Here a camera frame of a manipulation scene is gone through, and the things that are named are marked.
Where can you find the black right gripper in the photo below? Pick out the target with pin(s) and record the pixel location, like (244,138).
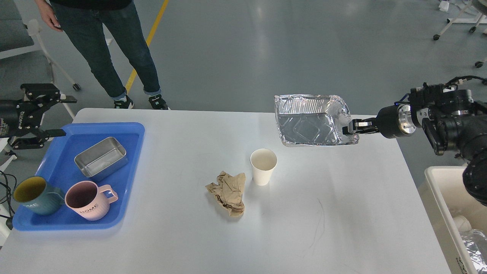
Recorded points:
(392,122)

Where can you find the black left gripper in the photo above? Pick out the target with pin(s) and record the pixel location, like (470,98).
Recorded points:
(38,98)

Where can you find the aluminium foil tray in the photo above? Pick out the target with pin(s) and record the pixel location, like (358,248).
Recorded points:
(312,120)

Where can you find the square steel tray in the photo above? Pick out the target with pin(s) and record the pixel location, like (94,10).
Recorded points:
(102,159)

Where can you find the pink mug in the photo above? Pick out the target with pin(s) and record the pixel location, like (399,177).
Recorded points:
(89,200)

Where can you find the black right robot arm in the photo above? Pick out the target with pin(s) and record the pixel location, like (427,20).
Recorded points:
(449,117)

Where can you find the person's right hand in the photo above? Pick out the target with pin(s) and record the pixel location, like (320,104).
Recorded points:
(48,15)

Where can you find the blue plastic tray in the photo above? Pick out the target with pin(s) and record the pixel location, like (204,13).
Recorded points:
(59,169)

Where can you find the grey office chair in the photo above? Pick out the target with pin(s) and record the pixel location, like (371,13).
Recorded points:
(24,58)

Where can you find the teal mug yellow inside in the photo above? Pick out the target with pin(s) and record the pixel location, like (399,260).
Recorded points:
(37,195)

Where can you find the white bin right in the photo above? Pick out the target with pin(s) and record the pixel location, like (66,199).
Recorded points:
(444,196)

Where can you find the standing person dark clothes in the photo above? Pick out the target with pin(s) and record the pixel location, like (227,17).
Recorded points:
(84,21)

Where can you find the white paper cup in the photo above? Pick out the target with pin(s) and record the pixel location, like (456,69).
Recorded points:
(263,162)

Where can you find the white cup in bin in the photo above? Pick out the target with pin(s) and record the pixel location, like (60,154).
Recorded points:
(462,224)

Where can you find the crumpled foil in bin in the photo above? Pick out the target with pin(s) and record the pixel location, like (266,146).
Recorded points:
(475,242)

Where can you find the white wheeled rack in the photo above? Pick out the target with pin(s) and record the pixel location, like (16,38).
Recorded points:
(479,5)

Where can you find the crumpled brown paper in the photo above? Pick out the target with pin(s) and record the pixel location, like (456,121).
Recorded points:
(228,192)

